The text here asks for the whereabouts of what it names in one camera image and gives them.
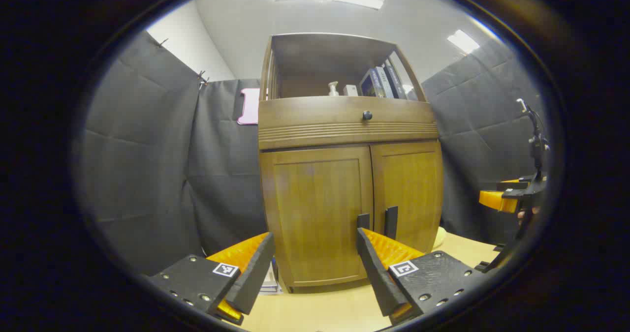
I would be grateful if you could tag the wooden shoe cabinet door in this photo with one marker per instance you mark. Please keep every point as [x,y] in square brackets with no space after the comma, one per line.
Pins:
[411,189]
[315,214]

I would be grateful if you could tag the pale round mat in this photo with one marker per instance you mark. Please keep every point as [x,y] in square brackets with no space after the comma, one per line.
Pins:
[439,237]

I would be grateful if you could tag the black backdrop cloth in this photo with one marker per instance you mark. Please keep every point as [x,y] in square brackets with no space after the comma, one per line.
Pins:
[147,150]

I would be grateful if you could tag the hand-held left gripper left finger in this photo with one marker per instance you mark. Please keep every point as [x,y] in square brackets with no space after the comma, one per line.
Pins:
[253,278]

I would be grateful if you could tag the small ceiling light panel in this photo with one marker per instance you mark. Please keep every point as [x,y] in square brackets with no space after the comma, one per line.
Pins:
[462,42]

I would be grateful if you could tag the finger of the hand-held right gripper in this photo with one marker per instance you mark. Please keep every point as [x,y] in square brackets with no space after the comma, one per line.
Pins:
[497,200]
[512,185]

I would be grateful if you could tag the wooden cabinet drawer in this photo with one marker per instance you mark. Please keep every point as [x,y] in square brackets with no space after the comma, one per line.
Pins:
[315,123]

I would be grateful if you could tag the small white box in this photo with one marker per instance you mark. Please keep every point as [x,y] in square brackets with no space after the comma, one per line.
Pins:
[350,90]

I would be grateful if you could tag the wooden double-door shoe cabinet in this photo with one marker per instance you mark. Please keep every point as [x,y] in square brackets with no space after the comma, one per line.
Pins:
[320,56]

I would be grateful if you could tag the white pump bottle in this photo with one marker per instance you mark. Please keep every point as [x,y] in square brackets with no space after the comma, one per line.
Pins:
[333,90]

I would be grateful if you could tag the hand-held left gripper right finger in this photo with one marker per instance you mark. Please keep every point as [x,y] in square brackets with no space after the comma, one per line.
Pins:
[376,278]

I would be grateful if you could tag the black round drawer knob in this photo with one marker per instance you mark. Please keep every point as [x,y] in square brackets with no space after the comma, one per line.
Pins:
[367,115]

